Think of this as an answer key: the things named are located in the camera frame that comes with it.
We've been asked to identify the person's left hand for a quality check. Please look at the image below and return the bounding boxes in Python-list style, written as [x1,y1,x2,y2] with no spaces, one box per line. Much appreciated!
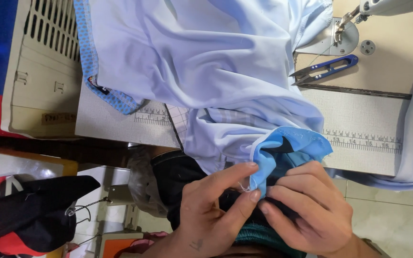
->
[177,161,262,257]

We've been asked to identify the person's right hand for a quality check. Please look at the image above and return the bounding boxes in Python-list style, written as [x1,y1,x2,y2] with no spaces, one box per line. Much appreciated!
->
[258,161,356,258]

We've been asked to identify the light blue garment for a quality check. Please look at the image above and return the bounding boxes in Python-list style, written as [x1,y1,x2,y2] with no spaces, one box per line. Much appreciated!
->
[73,0,335,201]

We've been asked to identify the teal ribbed waistband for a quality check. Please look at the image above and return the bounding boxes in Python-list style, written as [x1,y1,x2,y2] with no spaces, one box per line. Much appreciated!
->
[232,223,308,258]

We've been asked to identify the printed measuring tape strip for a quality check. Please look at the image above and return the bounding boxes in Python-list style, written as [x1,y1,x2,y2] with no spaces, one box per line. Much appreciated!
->
[134,107,403,155]

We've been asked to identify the black cloth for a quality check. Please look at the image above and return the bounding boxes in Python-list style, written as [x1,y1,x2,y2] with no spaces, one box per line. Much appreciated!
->
[151,150,302,233]

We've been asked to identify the blue thread snips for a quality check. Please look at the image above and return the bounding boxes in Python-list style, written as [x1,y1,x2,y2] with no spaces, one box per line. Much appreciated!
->
[290,54,359,86]

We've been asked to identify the clear grid ruler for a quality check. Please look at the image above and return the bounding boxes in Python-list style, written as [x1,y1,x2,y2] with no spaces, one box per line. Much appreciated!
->
[164,103,190,148]

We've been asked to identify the clear plastic bag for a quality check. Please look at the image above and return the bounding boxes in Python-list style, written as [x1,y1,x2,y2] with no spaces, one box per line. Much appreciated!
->
[127,146,168,218]

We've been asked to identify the white sewing machine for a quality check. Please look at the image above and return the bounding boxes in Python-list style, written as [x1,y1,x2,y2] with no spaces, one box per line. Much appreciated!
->
[294,0,413,100]

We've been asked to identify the beige metal machine stand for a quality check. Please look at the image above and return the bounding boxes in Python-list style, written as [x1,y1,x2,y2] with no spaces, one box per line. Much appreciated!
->
[95,183,143,235]

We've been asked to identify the orange box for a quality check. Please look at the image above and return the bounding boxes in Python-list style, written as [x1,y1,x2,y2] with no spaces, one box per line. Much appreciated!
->
[100,237,141,258]

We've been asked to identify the metal presser foot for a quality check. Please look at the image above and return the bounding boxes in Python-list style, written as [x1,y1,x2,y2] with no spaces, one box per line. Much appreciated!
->
[335,5,362,44]

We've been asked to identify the black and red garment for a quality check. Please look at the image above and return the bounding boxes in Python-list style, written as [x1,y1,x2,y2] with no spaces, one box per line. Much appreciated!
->
[0,174,102,257]

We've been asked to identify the yellow-edged board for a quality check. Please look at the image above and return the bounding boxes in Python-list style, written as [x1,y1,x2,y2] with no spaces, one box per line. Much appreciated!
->
[0,145,80,180]

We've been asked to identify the beige plastic crate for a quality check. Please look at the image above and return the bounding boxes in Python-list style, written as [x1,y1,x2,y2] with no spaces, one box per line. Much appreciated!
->
[0,0,85,139]

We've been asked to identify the thin metal chain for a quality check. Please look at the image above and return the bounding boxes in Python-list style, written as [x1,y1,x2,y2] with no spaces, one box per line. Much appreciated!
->
[73,196,113,215]

